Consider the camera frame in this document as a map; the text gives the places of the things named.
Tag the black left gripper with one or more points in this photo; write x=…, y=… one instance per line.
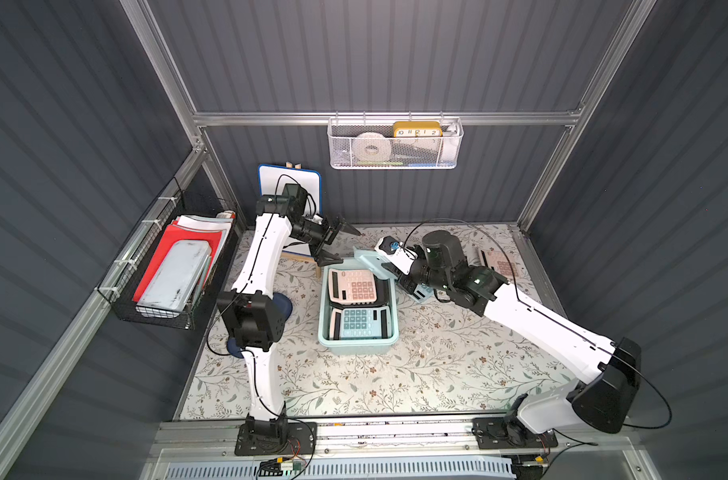
x=329, y=237

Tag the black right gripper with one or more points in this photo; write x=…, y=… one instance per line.
x=409, y=282

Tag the pink calculator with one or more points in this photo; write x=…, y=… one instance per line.
x=352, y=287
x=498, y=260

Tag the mint green storage box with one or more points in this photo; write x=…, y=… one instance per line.
x=355, y=347

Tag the teal calculator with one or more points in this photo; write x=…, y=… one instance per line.
x=359, y=324

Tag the black calculator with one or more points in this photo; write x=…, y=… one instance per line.
x=383, y=293

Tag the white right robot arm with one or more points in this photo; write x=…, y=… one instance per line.
x=606, y=373

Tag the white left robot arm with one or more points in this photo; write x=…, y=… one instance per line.
x=267, y=414

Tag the navy blue glasses case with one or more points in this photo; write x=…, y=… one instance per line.
x=283, y=306

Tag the blue framed whiteboard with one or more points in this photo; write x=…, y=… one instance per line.
x=287, y=215

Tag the white tape roll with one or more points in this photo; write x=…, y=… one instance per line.
x=372, y=147

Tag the white papers in basket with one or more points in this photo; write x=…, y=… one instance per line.
x=213, y=230

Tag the yellow clock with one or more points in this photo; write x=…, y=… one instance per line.
x=417, y=129

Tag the red folder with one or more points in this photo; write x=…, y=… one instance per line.
x=169, y=237

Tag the light grey pencil case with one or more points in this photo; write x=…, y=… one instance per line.
x=177, y=280

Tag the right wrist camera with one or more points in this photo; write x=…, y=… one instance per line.
x=397, y=257

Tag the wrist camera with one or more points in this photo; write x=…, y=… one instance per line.
x=297, y=199
x=397, y=257

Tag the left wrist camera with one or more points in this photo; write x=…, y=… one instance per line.
x=297, y=199

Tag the white wire wall basket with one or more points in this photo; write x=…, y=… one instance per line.
x=440, y=153

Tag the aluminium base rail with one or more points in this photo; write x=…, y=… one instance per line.
x=433, y=446

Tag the black wire side basket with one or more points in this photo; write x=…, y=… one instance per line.
x=118, y=289

